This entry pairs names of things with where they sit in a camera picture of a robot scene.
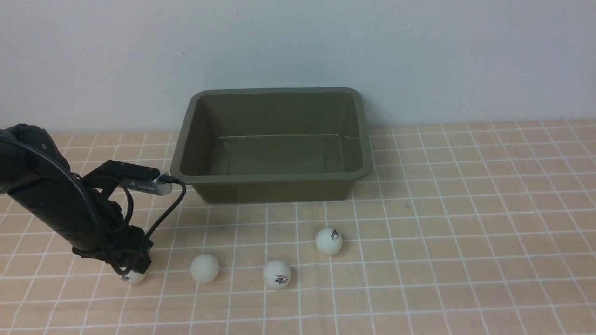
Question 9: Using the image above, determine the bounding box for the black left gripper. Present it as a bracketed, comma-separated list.
[72, 200, 153, 275]

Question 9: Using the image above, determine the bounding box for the white table-tennis ball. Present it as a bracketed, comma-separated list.
[315, 228, 343, 256]
[190, 253, 221, 283]
[120, 271, 146, 286]
[262, 260, 291, 290]

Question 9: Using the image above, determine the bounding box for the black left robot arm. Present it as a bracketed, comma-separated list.
[1, 124, 153, 274]

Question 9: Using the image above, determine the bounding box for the olive green plastic bin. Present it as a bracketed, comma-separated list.
[170, 87, 374, 204]

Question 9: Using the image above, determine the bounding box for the checkered beige tablecloth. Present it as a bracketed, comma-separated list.
[0, 120, 596, 335]

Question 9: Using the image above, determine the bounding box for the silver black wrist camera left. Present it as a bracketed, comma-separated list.
[81, 160, 173, 196]

